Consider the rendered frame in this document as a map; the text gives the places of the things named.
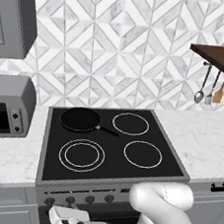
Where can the dark round stove knob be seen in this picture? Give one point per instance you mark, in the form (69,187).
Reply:
(90,199)
(70,200)
(109,198)
(49,201)

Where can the black stove with grey frame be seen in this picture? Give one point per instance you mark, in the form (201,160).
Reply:
(115,157)

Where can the black oven door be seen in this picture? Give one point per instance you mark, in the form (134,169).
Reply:
(114,218)

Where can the hanging wooden spatula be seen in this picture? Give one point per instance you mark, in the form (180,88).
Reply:
(218,95)

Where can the dark wooden shelf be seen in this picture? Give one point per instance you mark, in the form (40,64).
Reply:
(220,57)

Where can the black frying pan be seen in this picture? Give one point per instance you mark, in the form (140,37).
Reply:
(80,119)

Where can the grey toaster oven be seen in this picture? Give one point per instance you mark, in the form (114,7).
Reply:
(10,105)

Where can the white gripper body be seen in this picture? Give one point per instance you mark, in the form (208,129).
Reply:
(70,214)

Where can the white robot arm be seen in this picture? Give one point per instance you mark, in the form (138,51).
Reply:
(165,210)

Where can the grey cupboard door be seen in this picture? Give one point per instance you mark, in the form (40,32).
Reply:
(209,215)
(5,215)

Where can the hanging metal slotted turner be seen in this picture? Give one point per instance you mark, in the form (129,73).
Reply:
(208,98)

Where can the grey wall cupboard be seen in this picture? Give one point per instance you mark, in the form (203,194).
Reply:
(14,16)

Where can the hanging metal spoon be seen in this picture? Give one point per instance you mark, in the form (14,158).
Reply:
(198,96)

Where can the grey drawer front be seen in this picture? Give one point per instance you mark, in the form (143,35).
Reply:
(10,196)
(202,189)

